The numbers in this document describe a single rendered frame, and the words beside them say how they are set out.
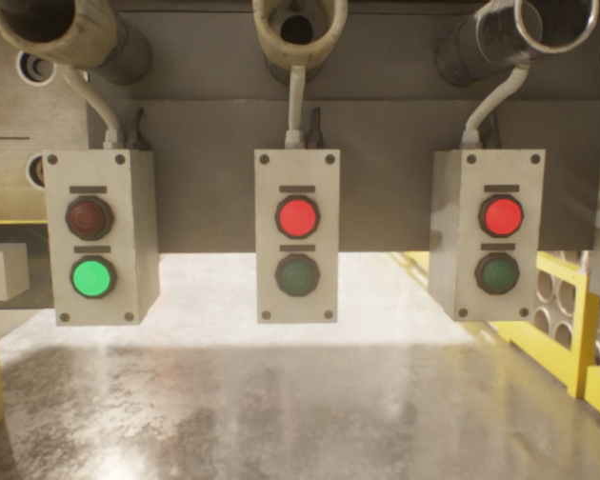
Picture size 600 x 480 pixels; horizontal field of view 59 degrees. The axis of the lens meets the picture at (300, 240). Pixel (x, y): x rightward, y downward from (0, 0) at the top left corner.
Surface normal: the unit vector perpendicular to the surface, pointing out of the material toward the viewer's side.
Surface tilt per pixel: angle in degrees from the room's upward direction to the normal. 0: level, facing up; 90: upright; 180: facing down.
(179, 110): 90
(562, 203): 90
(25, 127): 90
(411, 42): 90
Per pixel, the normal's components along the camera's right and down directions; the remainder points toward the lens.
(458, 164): -1.00, 0.00
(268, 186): 0.04, 0.17
